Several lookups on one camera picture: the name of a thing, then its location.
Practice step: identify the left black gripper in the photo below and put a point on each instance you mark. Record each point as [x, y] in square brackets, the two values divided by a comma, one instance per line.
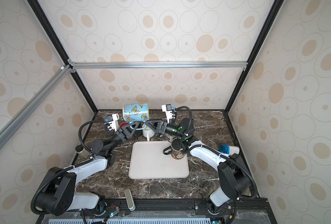
[122, 136]

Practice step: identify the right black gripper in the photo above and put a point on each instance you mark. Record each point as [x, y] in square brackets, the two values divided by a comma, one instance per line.
[156, 122]

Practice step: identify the white ribbed mug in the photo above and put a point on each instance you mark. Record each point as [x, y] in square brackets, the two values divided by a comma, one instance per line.
[148, 133]

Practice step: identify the blue mug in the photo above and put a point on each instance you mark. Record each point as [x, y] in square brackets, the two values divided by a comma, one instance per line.
[136, 112]

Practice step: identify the white mug red inside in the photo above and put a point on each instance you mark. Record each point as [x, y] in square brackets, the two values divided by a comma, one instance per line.
[123, 124]

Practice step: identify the pink mug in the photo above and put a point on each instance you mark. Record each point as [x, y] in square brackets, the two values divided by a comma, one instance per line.
[170, 138]

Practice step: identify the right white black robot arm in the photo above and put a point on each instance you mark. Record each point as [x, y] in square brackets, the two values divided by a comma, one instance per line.
[234, 177]

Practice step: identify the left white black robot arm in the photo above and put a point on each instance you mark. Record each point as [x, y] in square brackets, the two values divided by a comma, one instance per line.
[57, 192]

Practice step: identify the black skull pattern mug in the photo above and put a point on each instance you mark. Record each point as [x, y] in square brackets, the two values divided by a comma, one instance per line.
[174, 150]

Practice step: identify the beige plastic tray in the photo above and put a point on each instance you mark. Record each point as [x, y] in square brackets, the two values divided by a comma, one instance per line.
[149, 162]

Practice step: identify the small bottle black cap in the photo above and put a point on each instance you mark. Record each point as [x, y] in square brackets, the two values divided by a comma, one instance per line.
[82, 151]

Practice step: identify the grey white remote bar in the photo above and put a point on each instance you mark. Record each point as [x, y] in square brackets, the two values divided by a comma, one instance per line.
[129, 199]

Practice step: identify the white cup blue lid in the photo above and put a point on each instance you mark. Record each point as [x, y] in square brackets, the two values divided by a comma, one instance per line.
[229, 150]

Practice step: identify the horizontal aluminium frame bar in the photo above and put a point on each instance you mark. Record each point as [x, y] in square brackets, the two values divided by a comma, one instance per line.
[158, 65]

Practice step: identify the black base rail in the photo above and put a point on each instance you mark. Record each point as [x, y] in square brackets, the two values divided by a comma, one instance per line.
[163, 211]

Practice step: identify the diagonal aluminium frame bar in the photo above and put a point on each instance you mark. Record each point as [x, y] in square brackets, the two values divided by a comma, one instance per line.
[18, 120]

